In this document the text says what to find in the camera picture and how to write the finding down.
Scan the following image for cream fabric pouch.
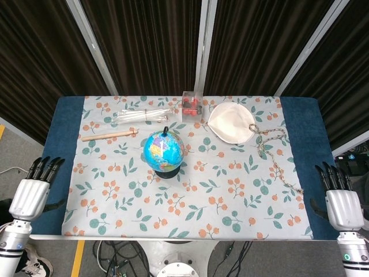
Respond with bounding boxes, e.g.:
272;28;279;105
207;103;257;144

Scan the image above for yellow floor tape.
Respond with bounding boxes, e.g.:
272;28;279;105
70;239;86;277

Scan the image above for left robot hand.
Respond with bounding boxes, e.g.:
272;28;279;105
8;156;66;222

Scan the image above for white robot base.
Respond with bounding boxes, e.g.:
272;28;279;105
137;239;220;277

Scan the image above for clear plastic tube bundle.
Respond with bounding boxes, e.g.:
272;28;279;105
111;107;176;127

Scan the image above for blue table cover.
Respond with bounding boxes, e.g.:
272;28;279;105
28;95;340;241

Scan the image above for black floor cables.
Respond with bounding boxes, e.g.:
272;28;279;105
92;239;153;277

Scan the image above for wooden stick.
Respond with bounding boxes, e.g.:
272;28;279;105
81;129;139;142

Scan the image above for small blue desk globe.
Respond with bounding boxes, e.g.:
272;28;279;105
143;126;185;179

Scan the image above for clear box with red balls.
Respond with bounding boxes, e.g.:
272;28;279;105
181;91;204;123

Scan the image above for floral patterned tablecloth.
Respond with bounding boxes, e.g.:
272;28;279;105
62;95;314;240

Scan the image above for dark folding screen panel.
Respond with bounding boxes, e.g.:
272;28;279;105
203;0;338;96
281;0;369;151
0;0;112;147
79;0;202;96

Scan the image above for braided rope cord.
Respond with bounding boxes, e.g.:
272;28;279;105
248;123;304;194

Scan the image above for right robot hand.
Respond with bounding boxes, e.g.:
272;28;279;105
310;161;365;231

